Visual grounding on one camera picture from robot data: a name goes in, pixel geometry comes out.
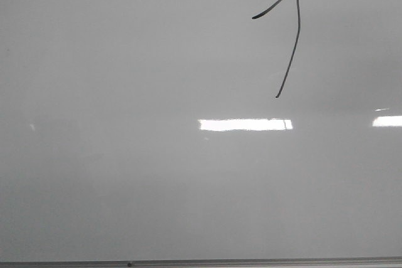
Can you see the white glossy whiteboard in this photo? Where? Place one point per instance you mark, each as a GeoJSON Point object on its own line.
{"type": "Point", "coordinates": [200, 129]}

